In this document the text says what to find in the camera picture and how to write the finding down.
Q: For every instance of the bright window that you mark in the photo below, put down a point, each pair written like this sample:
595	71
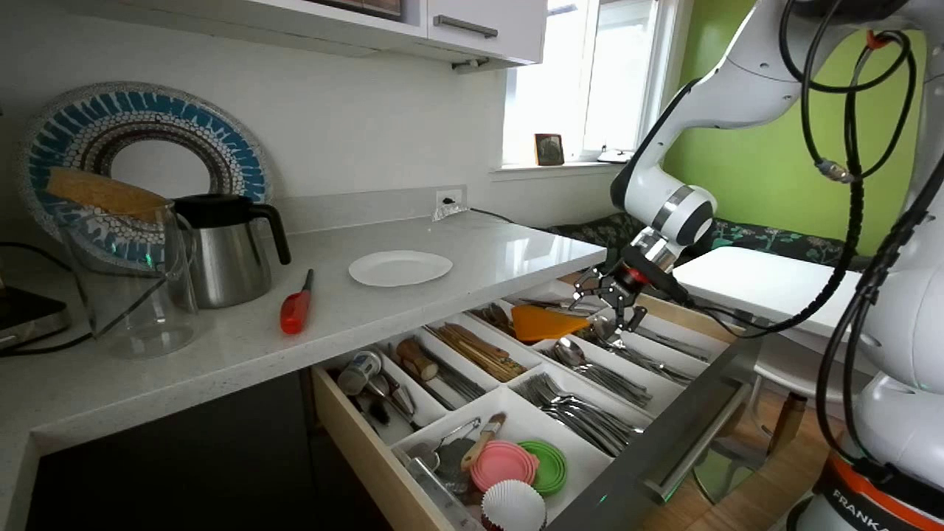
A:
578	89

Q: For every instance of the pink silicone cup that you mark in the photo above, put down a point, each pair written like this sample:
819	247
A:
503	463

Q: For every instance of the green silicone cup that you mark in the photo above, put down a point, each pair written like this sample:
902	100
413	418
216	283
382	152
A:
550	466

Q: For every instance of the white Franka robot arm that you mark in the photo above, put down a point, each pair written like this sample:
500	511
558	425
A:
755	77

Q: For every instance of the brown picture frame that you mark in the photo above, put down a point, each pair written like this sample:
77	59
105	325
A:
550	149

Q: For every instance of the white cutlery organizer tray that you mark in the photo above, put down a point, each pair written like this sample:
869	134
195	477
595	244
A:
512	409

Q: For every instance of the white round plate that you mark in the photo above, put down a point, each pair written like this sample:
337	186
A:
399	266

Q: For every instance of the wooden utensils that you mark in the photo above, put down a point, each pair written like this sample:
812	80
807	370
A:
481	353

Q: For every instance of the wooden kitchen drawer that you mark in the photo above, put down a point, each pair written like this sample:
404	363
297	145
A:
359	444

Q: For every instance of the steel fork bundle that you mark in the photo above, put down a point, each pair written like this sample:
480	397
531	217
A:
578	415

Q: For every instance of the steel thermos carafe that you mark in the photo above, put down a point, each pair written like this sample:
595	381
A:
224	260

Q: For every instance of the white small cup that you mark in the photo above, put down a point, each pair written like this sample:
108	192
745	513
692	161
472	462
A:
512	505

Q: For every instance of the steel measuring cups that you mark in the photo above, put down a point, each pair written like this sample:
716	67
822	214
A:
371	379

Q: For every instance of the white small table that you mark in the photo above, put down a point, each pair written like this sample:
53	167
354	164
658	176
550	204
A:
776	283

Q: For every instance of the blue patterned decorative plate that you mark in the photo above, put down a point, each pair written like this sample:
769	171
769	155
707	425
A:
89	118

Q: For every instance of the white wall power outlet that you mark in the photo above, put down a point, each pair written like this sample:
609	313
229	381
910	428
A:
449	204

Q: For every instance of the steel knife bundle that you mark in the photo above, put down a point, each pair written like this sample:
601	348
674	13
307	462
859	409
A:
674	342

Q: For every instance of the white upper cabinet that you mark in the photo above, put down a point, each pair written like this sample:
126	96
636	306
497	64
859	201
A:
297	19

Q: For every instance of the steel teaspoon bundle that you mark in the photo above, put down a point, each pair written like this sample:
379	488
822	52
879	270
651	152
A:
652	360

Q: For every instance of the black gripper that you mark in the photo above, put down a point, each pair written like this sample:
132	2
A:
643	279

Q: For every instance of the steel spoon bundle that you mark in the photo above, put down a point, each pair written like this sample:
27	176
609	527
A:
595	370

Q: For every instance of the dark floral cushion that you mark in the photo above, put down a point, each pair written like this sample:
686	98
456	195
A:
769	238

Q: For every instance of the black flat device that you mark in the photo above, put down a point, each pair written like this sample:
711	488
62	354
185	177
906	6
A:
24	313

